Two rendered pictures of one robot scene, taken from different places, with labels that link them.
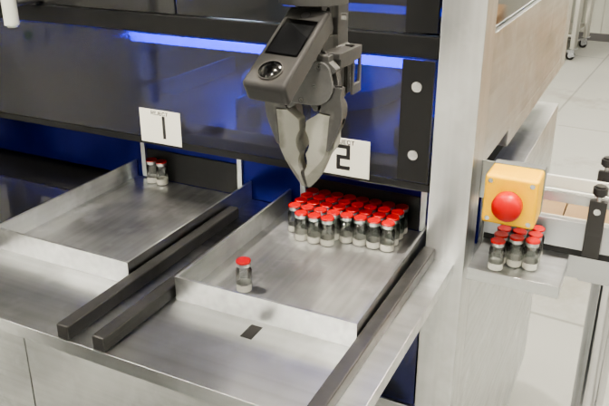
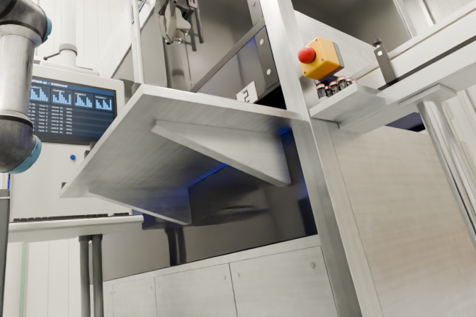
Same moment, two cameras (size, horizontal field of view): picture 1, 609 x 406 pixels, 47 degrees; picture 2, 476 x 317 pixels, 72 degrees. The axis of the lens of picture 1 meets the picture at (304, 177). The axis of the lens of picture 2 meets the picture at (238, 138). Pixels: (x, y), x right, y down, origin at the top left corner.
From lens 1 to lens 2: 0.90 m
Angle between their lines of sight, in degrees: 48
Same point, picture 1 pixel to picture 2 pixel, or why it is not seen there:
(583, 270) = (394, 94)
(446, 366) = (323, 185)
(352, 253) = not seen: hidden behind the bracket
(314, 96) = not seen: outside the picture
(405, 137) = (264, 66)
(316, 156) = (168, 22)
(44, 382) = not seen: outside the picture
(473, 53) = (275, 10)
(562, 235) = (372, 82)
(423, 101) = (265, 45)
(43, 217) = not seen: hidden behind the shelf
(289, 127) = (161, 21)
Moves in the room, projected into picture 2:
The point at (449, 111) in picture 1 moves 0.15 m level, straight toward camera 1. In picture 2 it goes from (275, 39) to (241, 15)
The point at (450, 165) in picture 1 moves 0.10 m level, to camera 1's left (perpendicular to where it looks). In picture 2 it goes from (283, 63) to (249, 77)
